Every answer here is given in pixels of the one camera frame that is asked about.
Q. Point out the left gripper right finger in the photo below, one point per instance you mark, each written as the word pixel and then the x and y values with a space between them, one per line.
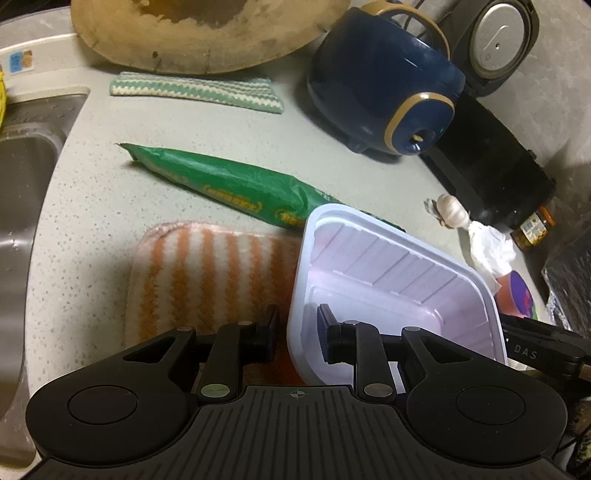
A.
pixel 360 345

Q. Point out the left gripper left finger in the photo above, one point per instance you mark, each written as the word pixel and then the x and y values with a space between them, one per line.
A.
pixel 235 346

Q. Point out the white plastic food tray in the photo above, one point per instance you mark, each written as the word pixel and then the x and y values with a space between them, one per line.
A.
pixel 367 270

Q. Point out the orange purple plastic cup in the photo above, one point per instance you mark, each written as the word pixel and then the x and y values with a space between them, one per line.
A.
pixel 514 298

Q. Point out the orange white striped cloth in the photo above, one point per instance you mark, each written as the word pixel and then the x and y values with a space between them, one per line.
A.
pixel 204 276

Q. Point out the white crumpled plastic bag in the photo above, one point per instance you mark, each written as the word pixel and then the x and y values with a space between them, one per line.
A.
pixel 491 250

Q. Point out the glass jar orange lid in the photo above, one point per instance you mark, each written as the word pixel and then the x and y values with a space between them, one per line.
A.
pixel 534 229

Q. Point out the green snack bag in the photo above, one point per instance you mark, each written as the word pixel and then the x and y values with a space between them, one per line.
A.
pixel 278 199

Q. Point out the garlic bulb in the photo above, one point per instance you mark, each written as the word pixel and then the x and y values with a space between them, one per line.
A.
pixel 449 211

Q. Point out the green white striped cloth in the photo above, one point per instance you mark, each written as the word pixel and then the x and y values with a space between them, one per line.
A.
pixel 253 93

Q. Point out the navy blue rice cooker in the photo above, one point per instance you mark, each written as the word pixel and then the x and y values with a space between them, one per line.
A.
pixel 384 76

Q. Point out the stainless steel sink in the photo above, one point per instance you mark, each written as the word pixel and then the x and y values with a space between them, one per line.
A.
pixel 33 135

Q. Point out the round wooden chopping board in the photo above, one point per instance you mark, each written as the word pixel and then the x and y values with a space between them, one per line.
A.
pixel 200 37

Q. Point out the yellow object at sink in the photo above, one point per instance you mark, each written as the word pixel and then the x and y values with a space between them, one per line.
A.
pixel 3 98

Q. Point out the blue sticker label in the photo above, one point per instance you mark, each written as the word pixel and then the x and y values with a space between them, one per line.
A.
pixel 21 61

